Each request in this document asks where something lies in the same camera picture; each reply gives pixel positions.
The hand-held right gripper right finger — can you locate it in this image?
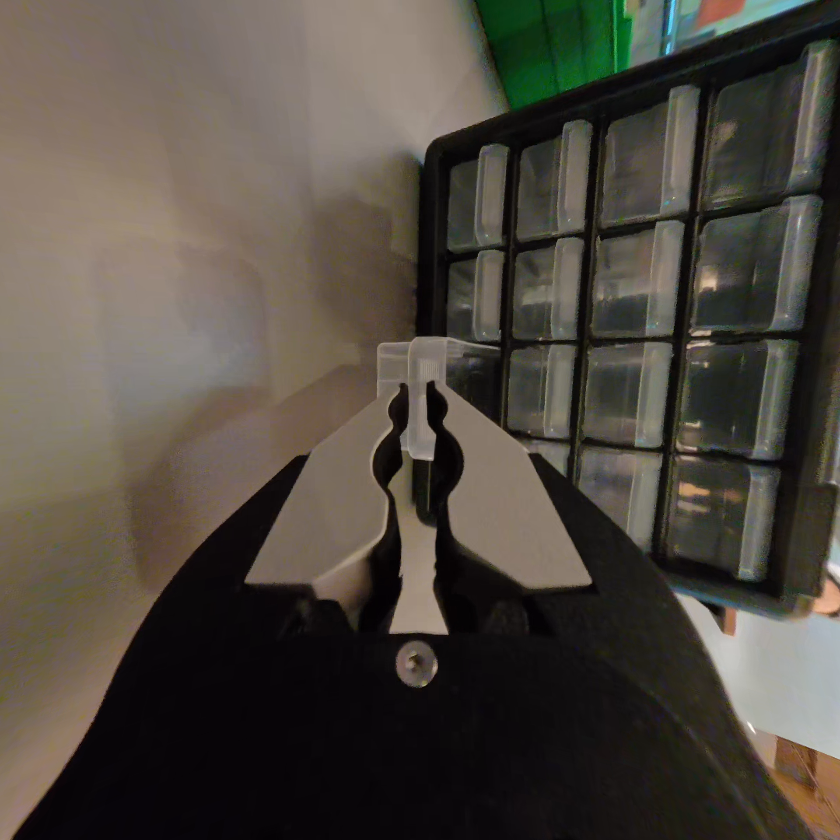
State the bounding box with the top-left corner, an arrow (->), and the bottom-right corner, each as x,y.
425,381 -> 595,598

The black drawer cabinet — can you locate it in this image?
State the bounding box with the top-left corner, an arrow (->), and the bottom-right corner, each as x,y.
416,10 -> 840,621

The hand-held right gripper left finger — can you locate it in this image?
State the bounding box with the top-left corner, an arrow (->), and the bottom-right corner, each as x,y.
244,386 -> 408,608

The clear plastic drawer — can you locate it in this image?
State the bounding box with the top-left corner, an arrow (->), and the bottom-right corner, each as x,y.
376,336 -> 503,460

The green plastic bin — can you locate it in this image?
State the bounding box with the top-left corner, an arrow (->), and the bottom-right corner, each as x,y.
474,0 -> 634,109

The bank of small clear drawers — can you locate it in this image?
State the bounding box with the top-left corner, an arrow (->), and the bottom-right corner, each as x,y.
446,39 -> 824,581

